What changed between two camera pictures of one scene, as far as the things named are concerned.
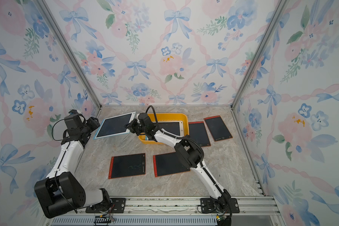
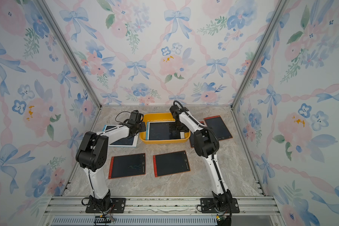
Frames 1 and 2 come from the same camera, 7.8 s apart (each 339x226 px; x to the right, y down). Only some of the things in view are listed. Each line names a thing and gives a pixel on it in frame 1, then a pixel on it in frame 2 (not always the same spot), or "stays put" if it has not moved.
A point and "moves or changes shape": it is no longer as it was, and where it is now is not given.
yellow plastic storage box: x=167 y=117 stays put
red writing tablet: x=169 y=164 stays put
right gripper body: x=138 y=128 -> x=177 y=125
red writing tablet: x=218 y=128 stays put
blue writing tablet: x=115 y=125 moves or changes shape
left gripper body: x=91 y=125 -> x=141 y=127
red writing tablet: x=127 y=165 stays put
